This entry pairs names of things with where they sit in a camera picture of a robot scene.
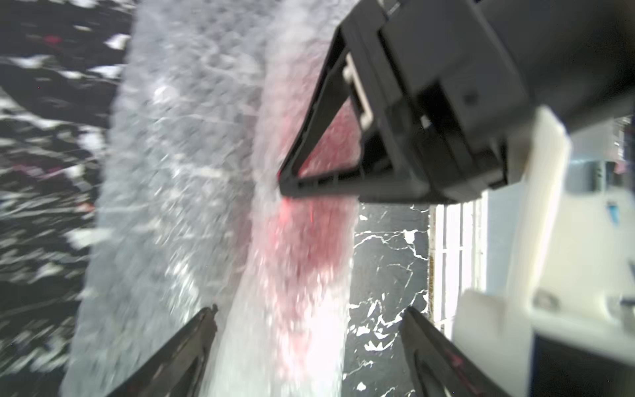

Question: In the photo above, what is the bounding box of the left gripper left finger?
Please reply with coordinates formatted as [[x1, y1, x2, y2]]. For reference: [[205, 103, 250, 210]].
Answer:
[[109, 305, 218, 397]]

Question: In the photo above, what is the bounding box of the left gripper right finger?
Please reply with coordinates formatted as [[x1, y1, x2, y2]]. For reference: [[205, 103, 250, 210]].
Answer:
[[400, 306, 507, 396]]

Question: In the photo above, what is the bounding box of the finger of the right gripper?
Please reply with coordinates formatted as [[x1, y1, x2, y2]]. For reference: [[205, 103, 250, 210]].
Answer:
[[279, 24, 432, 203]]

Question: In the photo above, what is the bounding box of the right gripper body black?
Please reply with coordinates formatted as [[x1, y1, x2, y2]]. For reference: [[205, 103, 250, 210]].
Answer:
[[342, 1, 529, 203]]

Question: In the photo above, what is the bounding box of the bubble wrap sheet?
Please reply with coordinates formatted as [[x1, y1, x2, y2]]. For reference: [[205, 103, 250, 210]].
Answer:
[[61, 1, 352, 396]]

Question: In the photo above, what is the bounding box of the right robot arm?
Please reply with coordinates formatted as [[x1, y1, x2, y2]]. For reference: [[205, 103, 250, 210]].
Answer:
[[279, 1, 634, 204]]

